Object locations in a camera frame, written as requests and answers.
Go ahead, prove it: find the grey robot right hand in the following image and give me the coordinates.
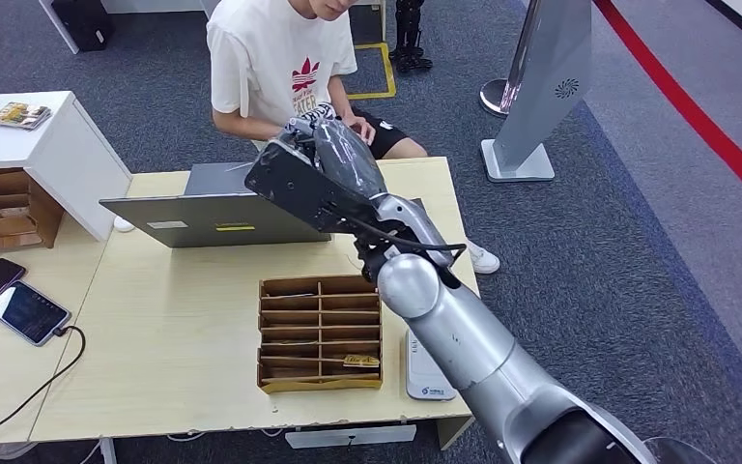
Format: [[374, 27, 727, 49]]
[[277, 117, 388, 203]]

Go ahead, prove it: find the white cabinet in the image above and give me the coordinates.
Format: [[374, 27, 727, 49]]
[[0, 90, 133, 243]]

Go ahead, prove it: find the person's left hand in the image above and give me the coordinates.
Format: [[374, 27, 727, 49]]
[[342, 115, 378, 145]]

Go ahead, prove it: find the stack of gold cards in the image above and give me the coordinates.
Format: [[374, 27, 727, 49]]
[[0, 101, 52, 131]]

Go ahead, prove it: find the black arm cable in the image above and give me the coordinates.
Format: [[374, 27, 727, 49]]
[[338, 214, 469, 255]]

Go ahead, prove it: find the black box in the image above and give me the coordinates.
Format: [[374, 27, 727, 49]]
[[49, 0, 116, 51]]

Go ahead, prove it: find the wooden compartment organizer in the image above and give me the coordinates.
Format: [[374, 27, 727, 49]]
[[0, 167, 65, 256]]

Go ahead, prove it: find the clear round dome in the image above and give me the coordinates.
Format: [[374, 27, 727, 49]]
[[642, 437, 721, 464]]

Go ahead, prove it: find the grey standing kiosk panel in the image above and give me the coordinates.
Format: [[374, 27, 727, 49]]
[[480, 0, 595, 184]]

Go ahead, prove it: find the smartphone with lit screen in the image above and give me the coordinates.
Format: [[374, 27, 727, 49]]
[[0, 280, 72, 348]]

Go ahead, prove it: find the grey laptop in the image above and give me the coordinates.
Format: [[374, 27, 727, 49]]
[[99, 161, 334, 249]]

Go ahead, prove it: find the white card reader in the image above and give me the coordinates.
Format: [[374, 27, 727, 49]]
[[406, 330, 459, 403]]

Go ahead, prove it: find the grey metal desk bracket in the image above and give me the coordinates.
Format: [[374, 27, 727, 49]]
[[284, 424, 418, 450]]

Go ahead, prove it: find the chrome stanchion post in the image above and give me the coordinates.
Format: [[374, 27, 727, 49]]
[[478, 0, 545, 119]]

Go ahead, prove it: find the person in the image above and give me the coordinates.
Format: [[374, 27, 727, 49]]
[[206, 0, 430, 161]]

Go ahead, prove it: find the wooden card organizer tray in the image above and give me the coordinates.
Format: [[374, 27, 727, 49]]
[[256, 275, 384, 395]]

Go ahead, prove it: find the black charging cable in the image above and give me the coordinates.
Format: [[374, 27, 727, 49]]
[[0, 325, 88, 456]]

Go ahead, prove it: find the person's white shoe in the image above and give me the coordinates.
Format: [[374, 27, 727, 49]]
[[467, 240, 501, 276]]

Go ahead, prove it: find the white furniture leg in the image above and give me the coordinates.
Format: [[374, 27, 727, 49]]
[[39, 0, 81, 54]]

